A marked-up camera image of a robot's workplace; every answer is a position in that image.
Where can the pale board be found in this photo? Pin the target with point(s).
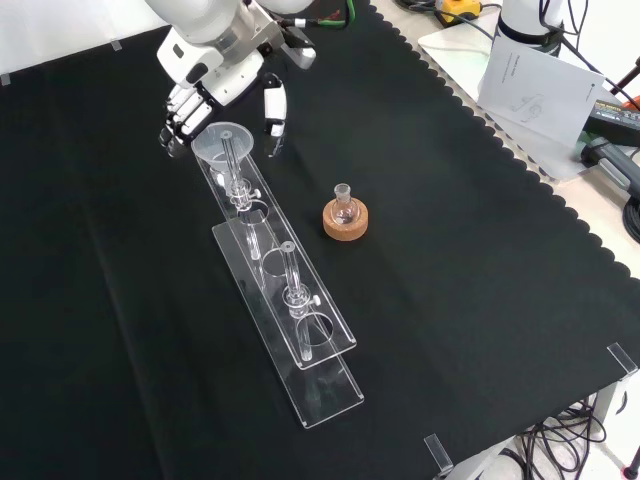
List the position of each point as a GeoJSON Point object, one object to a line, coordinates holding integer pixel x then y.
{"type": "Point", "coordinates": [450, 55]}

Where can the clear acrylic funnel stand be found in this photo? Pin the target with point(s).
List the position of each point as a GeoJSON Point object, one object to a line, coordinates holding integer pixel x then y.
{"type": "Point", "coordinates": [320, 395]}

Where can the white paper booklet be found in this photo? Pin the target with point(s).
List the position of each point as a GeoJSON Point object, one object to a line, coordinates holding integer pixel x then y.
{"type": "Point", "coordinates": [540, 95]}

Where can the black grey power plug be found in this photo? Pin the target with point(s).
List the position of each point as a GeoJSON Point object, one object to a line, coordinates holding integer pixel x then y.
{"type": "Point", "coordinates": [617, 172]}

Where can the yellow stop button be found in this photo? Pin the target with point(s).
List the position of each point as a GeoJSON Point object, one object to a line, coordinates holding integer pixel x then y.
{"type": "Point", "coordinates": [460, 7]}

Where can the black power adapter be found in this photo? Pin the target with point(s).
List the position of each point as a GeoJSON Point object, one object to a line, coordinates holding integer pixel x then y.
{"type": "Point", "coordinates": [615, 117]}

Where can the black cloth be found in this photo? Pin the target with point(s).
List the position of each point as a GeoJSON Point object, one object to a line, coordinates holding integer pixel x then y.
{"type": "Point", "coordinates": [450, 300]}

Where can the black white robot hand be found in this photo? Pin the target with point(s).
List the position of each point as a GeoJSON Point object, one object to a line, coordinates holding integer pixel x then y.
{"type": "Point", "coordinates": [220, 75]}

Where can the black tripod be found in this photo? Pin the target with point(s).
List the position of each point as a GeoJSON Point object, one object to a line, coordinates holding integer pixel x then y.
{"type": "Point", "coordinates": [625, 82]}

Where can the translucent plastic funnel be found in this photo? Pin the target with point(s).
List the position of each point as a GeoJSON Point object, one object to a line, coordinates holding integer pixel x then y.
{"type": "Point", "coordinates": [210, 147]}

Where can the small round-bottom glass flask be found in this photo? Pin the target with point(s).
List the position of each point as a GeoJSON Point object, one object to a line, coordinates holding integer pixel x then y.
{"type": "Point", "coordinates": [345, 212]}

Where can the clear cloth clip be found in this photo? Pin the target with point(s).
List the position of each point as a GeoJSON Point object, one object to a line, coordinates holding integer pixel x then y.
{"type": "Point", "coordinates": [4, 79]}
{"type": "Point", "coordinates": [438, 452]}
{"type": "Point", "coordinates": [116, 46]}
{"type": "Point", "coordinates": [623, 361]}

